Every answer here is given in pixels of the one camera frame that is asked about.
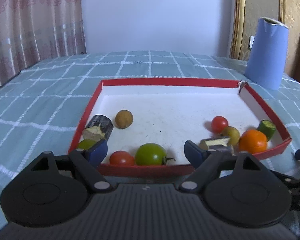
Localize brown longan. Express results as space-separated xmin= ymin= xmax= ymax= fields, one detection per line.
xmin=221 ymin=126 xmax=240 ymax=146
xmin=115 ymin=110 xmax=134 ymax=129

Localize green cucumber piece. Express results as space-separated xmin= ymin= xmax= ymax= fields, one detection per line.
xmin=257 ymin=120 xmax=276 ymax=141

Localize red cherry tomato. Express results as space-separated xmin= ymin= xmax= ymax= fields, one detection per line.
xmin=109 ymin=151 xmax=135 ymax=166
xmin=211 ymin=116 xmax=229 ymax=133

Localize gold wall moulding frame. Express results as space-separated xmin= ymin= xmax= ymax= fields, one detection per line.
xmin=230 ymin=0 xmax=286 ymax=61

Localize dark sugarcane piece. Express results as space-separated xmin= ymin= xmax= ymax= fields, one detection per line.
xmin=199 ymin=136 xmax=234 ymax=154
xmin=82 ymin=115 xmax=114 ymax=141

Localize pink patterned curtain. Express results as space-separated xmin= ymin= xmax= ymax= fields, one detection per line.
xmin=0 ymin=0 xmax=86 ymax=87

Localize blue electric kettle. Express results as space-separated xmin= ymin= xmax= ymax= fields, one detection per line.
xmin=244 ymin=17 xmax=289 ymax=90

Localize white wall switch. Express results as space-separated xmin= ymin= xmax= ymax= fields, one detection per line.
xmin=248 ymin=36 xmax=255 ymax=50

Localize teal checked bed cover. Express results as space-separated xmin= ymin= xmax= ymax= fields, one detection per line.
xmin=0 ymin=50 xmax=300 ymax=235

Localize orange mandarin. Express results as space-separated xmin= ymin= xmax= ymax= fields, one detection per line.
xmin=238 ymin=129 xmax=268 ymax=154

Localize green tomato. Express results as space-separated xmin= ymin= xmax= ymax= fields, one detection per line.
xmin=76 ymin=139 xmax=96 ymax=150
xmin=134 ymin=143 xmax=175 ymax=166

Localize red cardboard tray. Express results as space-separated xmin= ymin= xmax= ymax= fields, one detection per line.
xmin=70 ymin=77 xmax=292 ymax=177

